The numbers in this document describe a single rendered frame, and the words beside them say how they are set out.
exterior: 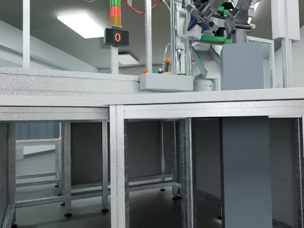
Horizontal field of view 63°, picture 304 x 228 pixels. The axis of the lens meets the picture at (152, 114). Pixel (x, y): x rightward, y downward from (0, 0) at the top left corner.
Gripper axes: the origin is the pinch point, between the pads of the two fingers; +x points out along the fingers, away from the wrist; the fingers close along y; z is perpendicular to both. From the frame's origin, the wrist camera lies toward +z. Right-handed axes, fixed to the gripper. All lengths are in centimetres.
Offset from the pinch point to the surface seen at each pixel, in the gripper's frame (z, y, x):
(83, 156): 49, -26, 172
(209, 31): 3.7, -11.3, -1.2
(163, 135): 66, -106, 129
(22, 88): -35, 62, 39
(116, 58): 5.4, 22.3, 35.6
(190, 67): -1.6, -12.9, 18.4
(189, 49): 5.8, -10.0, 12.3
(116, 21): 15.7, 28.6, 21.7
